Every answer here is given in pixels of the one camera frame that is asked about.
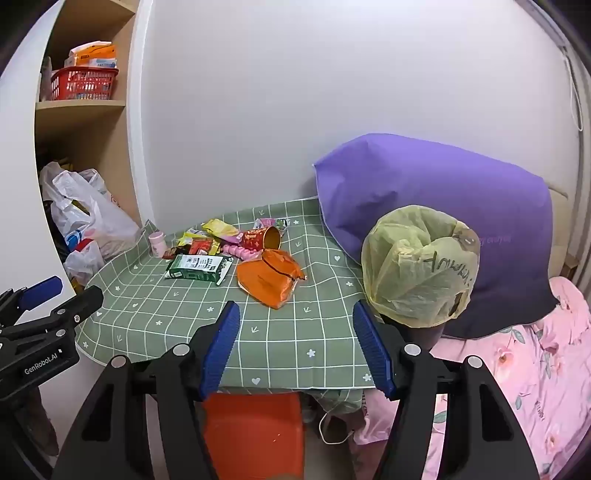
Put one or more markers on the green checked tablecloth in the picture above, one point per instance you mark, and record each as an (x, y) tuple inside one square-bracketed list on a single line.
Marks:
[(286, 332)]

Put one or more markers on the blue white tissue pack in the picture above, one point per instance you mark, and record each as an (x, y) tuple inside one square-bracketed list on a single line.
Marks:
[(104, 63)]

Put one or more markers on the pink white wrapper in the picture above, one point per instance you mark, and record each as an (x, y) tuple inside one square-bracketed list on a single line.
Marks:
[(272, 223)]

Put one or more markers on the pink floral bed sheet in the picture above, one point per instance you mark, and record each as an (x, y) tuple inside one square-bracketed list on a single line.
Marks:
[(531, 392)]

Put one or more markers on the red plastic basket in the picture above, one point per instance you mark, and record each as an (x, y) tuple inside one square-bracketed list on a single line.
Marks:
[(83, 85)]

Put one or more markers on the pink caterpillar toy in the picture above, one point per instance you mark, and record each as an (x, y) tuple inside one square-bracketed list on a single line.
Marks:
[(240, 253)]

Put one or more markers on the red paper cup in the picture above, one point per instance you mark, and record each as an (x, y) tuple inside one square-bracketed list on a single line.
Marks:
[(261, 237)]

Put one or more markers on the large white plastic bag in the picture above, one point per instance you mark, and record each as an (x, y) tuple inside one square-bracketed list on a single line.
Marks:
[(104, 217)]

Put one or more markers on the red snack packet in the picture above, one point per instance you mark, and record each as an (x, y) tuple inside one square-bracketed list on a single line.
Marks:
[(203, 248)]

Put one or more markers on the black wrapper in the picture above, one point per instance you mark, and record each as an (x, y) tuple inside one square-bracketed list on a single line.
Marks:
[(170, 253)]

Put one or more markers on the orange white tissue pack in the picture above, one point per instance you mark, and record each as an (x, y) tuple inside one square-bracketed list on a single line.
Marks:
[(87, 53)]

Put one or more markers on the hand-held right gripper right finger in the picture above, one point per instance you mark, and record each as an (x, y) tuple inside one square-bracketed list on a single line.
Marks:
[(373, 350)]

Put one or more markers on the pink bottle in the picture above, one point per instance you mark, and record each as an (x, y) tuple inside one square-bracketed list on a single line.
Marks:
[(157, 243)]

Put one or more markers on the yellow pink chips bag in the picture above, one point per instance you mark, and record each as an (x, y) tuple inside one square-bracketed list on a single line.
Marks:
[(220, 228)]

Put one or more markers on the small white plastic bag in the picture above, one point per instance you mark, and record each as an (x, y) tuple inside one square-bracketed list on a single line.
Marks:
[(83, 263)]

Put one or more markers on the purple pillow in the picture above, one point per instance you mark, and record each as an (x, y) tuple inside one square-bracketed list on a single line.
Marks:
[(443, 194)]

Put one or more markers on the beige headboard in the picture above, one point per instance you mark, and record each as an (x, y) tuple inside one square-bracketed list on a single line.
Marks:
[(561, 221)]

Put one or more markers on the green milk carton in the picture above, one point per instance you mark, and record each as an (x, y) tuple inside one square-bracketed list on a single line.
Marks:
[(198, 267)]

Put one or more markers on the orange snack bag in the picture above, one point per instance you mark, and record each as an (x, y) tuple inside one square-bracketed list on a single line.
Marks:
[(270, 279)]

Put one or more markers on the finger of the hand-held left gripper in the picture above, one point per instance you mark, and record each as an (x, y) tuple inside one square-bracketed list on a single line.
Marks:
[(41, 288), (69, 311)]

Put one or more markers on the wooden shelf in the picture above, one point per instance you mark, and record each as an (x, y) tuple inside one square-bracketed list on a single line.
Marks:
[(83, 129)]

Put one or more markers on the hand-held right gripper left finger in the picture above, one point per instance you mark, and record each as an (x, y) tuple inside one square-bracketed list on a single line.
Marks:
[(222, 348)]

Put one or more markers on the orange plastic stool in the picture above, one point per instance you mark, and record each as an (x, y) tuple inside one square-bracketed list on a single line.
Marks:
[(254, 438)]

